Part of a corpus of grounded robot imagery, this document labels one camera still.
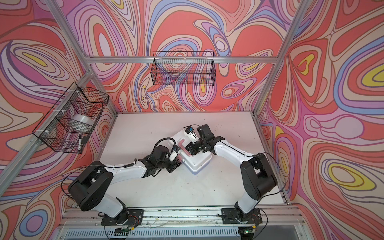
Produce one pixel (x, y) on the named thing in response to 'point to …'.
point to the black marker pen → (80, 143)
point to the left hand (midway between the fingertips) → (180, 159)
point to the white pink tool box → (192, 163)
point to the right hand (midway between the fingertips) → (189, 151)
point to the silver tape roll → (83, 118)
